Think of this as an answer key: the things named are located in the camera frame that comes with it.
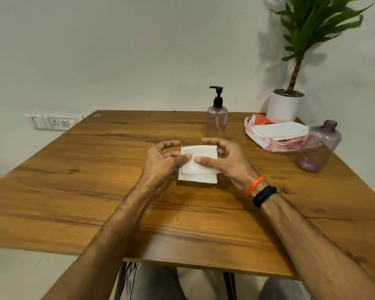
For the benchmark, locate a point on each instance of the person's right hand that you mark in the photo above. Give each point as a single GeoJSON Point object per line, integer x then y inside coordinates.
{"type": "Point", "coordinates": [234, 167]}

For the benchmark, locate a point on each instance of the person's left hand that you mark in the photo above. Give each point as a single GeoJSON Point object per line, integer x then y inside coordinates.
{"type": "Point", "coordinates": [157, 167]}

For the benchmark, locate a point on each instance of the white tissue sheet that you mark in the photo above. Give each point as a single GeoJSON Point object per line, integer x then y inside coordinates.
{"type": "Point", "coordinates": [200, 151]}

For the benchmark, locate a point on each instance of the pink bottle with liquid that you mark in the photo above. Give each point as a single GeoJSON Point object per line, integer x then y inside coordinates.
{"type": "Point", "coordinates": [216, 121]}

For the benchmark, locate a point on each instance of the pink plastic bottle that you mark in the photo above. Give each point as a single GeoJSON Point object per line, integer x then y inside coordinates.
{"type": "Point", "coordinates": [317, 148]}

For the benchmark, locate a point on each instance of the person's right forearm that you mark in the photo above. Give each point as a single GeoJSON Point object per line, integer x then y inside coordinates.
{"type": "Point", "coordinates": [315, 249]}

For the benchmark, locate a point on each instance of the person's left forearm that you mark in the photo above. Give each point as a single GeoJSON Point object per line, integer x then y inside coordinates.
{"type": "Point", "coordinates": [103, 249]}

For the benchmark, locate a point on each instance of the orange thread wristband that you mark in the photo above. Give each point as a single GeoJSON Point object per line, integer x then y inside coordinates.
{"type": "Point", "coordinates": [253, 185]}

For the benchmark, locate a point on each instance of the black braided wristband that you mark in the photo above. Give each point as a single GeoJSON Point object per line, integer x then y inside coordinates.
{"type": "Point", "coordinates": [264, 196]}

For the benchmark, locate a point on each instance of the orange white plastic tissue pack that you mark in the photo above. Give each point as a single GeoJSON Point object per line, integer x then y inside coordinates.
{"type": "Point", "coordinates": [268, 143]}

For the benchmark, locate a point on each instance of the stack of white tissues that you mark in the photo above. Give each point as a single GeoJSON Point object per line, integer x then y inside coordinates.
{"type": "Point", "coordinates": [281, 129]}

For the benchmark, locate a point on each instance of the white plant pot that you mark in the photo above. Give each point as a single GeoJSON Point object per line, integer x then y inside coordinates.
{"type": "Point", "coordinates": [282, 109]}

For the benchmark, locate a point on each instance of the grey trousers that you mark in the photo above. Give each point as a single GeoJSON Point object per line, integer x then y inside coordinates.
{"type": "Point", "coordinates": [150, 284]}

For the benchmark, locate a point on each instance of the green potted plant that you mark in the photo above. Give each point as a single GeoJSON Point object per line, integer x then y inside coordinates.
{"type": "Point", "coordinates": [312, 21]}

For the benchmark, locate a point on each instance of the white wall socket plate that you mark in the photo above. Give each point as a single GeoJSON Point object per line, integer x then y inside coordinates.
{"type": "Point", "coordinates": [56, 122]}

